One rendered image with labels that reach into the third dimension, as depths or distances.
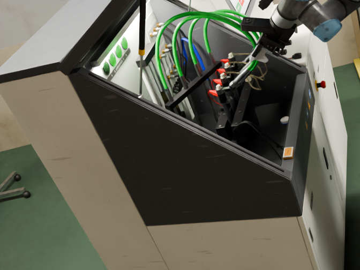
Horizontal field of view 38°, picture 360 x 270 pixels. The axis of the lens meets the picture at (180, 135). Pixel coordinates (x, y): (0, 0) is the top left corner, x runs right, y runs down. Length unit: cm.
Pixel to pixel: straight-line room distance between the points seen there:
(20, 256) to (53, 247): 24
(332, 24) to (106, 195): 97
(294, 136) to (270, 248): 40
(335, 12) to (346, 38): 247
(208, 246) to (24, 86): 86
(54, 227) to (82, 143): 193
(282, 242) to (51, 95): 92
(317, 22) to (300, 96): 53
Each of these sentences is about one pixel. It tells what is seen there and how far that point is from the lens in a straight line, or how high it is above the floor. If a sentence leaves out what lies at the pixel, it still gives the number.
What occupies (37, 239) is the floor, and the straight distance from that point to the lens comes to 369.
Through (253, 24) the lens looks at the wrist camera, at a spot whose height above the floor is 136.
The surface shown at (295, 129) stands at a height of 95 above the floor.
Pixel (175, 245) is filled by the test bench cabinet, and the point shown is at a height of 68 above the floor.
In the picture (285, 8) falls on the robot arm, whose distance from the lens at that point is 164.
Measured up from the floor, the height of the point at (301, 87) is 95.
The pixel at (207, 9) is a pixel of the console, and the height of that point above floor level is 129.
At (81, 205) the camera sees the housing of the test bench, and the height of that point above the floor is 92.
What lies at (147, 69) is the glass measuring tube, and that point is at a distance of 200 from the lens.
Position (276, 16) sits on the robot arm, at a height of 138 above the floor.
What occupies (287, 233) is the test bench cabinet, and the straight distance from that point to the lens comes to 185.
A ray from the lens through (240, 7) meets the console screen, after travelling 243.
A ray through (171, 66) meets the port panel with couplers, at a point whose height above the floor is 112.
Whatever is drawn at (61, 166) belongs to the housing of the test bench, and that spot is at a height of 111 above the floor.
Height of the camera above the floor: 201
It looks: 30 degrees down
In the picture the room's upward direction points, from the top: 23 degrees counter-clockwise
